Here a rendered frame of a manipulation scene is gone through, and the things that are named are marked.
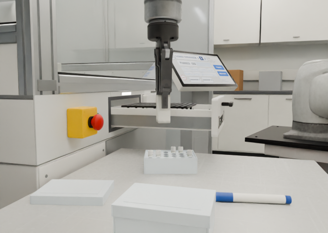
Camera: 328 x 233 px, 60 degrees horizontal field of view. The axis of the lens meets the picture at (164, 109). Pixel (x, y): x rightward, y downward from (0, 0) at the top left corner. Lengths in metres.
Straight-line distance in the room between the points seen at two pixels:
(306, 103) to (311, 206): 0.58
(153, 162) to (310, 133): 0.62
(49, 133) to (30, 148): 0.05
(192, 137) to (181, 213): 1.56
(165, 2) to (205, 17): 1.93
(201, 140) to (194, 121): 1.13
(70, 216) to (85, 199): 0.04
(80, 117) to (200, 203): 0.40
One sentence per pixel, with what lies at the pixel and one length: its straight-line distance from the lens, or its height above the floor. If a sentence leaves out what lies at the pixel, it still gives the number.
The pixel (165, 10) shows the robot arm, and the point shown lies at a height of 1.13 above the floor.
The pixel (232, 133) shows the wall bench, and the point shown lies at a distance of 3.84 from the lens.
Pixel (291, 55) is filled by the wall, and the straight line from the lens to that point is 4.55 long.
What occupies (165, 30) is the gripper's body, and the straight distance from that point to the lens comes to 0.67.
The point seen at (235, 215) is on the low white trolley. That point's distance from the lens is 0.49.
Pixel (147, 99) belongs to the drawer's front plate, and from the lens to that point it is 1.19.
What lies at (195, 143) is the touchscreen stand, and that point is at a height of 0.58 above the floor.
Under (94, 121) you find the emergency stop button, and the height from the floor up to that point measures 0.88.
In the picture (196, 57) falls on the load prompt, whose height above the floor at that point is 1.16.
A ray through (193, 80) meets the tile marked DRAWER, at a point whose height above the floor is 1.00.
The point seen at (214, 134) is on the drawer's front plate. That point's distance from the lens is 0.82.
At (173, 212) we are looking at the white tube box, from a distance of 0.37.
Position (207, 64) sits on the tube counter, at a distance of 2.00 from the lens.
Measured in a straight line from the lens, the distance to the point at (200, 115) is 0.84.
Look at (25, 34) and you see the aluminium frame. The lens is 0.65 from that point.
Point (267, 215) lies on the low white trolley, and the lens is 0.50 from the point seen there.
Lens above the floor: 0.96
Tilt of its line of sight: 5 degrees down
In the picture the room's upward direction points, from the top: straight up
